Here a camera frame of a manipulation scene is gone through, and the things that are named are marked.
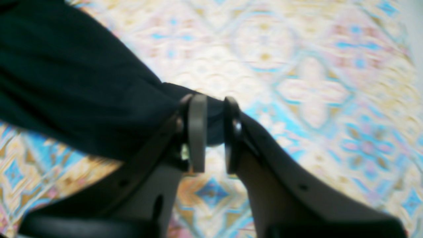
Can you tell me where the patterned tablecloth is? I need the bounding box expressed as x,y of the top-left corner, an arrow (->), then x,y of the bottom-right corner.
1,0 -> 422,238

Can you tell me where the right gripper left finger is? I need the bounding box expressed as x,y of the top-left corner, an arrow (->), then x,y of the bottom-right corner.
20,95 -> 207,238

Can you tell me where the black t-shirt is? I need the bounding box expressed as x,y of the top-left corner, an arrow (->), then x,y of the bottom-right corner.
0,0 -> 245,162

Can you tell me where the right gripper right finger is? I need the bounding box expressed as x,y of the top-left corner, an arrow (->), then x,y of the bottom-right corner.
224,97 -> 407,238

